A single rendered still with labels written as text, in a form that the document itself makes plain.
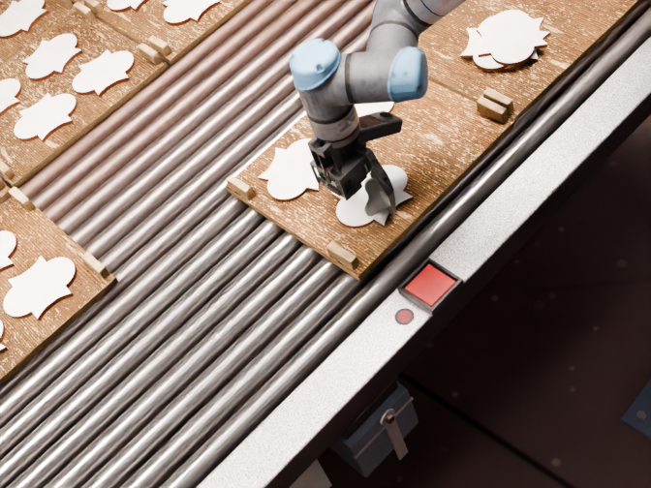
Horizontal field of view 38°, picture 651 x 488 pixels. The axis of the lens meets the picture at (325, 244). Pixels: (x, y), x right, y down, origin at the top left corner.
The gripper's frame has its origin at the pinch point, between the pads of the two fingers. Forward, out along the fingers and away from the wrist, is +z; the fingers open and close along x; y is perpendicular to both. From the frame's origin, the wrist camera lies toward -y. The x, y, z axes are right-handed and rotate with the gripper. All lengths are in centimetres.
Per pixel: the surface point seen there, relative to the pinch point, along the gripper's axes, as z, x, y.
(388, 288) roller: 3.0, 13.6, 11.4
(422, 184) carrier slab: 0.7, 5.4, -7.2
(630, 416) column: 93, 33, -29
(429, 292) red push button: 1.1, 20.8, 8.9
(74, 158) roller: 3, -62, 26
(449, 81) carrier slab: 1.1, -6.9, -29.0
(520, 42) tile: -1.3, -0.2, -42.0
